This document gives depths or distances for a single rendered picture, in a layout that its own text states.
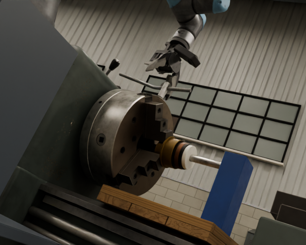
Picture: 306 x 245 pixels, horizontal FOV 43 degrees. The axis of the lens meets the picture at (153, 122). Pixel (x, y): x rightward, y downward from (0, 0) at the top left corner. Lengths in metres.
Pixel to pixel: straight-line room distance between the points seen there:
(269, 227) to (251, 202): 7.27
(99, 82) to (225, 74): 8.14
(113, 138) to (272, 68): 8.21
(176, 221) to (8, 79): 0.44
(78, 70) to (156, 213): 0.48
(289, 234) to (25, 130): 0.49
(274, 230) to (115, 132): 0.54
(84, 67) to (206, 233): 0.59
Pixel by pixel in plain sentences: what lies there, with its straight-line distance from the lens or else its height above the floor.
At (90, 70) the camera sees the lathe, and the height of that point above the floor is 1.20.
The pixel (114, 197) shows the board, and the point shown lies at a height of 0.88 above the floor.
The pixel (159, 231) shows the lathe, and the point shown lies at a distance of 0.89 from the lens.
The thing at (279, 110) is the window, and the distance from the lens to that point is 8.59.
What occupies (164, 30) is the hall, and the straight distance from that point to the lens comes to 10.54.
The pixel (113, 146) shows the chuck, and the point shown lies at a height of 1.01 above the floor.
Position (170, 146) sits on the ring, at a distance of 1.10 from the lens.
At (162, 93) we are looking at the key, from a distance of 1.29.
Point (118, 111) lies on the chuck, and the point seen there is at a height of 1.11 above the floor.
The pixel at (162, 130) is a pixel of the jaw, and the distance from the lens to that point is 1.14.
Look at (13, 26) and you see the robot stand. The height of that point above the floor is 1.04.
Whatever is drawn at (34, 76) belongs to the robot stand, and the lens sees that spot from 0.76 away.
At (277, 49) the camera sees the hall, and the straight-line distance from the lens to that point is 9.43.
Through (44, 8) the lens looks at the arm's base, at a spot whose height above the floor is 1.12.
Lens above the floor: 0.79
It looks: 18 degrees up
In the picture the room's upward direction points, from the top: 24 degrees clockwise
